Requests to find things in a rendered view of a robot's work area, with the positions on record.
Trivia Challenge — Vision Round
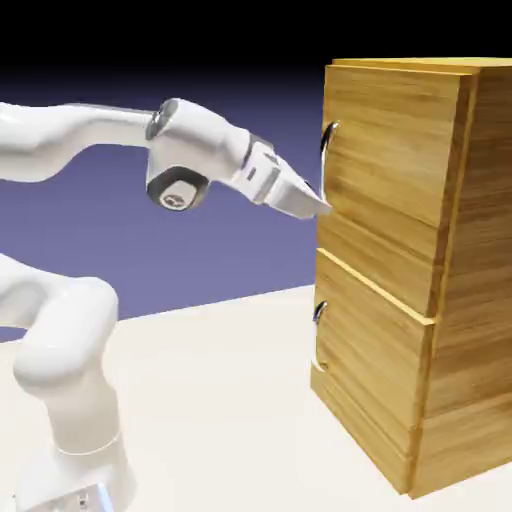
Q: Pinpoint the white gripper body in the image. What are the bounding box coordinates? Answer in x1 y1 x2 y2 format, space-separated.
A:
266 157 333 220

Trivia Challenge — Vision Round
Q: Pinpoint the tall light wood cabinet door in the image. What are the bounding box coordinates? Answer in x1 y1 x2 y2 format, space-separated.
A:
315 64 480 318

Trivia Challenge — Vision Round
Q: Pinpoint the short light wood cabinet door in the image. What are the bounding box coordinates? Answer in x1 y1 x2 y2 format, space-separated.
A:
310 247 436 494

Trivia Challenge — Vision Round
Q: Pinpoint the light wood cabinet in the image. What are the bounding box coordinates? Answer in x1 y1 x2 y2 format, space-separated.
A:
310 57 512 500

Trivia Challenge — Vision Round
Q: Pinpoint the long curved metal handle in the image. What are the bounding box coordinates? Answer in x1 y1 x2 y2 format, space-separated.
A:
318 120 341 202

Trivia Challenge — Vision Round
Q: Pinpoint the short curved metal handle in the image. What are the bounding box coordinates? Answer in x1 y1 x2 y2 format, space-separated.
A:
310 300 330 374

